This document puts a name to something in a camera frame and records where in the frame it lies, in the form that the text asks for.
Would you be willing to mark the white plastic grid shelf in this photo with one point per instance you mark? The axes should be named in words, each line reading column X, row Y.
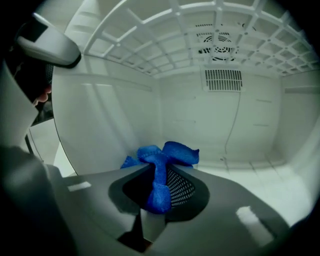
column 162, row 37

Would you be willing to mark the black mini fridge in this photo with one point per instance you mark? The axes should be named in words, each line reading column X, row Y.
column 200, row 120

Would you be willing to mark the blue cleaning cloth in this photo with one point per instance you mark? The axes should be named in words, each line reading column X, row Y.
column 160, row 175

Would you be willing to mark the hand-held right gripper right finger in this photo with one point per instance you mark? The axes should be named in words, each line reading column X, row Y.
column 220, row 220

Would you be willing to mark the person's left hand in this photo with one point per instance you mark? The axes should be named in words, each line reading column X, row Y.
column 44, row 94

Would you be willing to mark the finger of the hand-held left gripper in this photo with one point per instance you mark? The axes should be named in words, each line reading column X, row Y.
column 50, row 45

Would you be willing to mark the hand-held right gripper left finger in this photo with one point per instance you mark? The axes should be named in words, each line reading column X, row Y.
column 100, row 197

